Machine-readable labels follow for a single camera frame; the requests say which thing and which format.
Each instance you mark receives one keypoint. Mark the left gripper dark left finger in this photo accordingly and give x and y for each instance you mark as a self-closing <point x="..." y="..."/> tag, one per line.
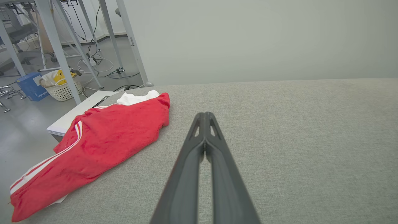
<point x="182" y="186"/>

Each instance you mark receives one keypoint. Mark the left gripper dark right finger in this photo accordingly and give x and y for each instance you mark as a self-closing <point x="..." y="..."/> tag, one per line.
<point x="228" y="193"/>

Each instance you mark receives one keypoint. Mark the red and white basketball jersey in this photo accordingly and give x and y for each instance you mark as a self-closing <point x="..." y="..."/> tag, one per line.
<point x="102" y="146"/>

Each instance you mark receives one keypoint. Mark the white metal equipment box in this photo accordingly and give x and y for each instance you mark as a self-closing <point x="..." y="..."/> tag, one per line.
<point x="76" y="113"/>

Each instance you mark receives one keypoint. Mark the white table leg grey foot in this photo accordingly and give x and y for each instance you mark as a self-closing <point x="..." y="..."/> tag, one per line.
<point x="133" y="46"/>

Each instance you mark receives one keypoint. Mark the white plastic laundry basket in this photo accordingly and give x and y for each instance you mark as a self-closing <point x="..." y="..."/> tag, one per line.
<point x="63" y="90"/>

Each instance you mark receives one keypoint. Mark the white power strip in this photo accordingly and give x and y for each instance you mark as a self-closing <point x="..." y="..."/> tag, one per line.
<point x="90" y="61"/>

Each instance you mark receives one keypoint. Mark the yellow plastic bag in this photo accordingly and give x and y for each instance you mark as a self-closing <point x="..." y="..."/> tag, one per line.
<point x="60" y="77"/>

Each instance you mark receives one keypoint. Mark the white metal table leg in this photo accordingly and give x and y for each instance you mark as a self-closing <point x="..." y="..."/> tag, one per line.
<point x="57" y="49"/>
<point x="11" y="49"/>
<point x="111" y="34"/>

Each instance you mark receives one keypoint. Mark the white slanted table brace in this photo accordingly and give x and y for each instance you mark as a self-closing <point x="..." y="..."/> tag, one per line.
<point x="77" y="43"/>

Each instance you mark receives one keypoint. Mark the blue cardboard box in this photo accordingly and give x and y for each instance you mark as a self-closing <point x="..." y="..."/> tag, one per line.
<point x="29" y="87"/>

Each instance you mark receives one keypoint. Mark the chrome chair base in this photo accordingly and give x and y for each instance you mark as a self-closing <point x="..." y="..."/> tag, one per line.
<point x="9" y="91"/>

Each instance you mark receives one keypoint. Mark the grey office chair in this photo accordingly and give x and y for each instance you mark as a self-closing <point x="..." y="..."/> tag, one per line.
<point x="18" y="32"/>

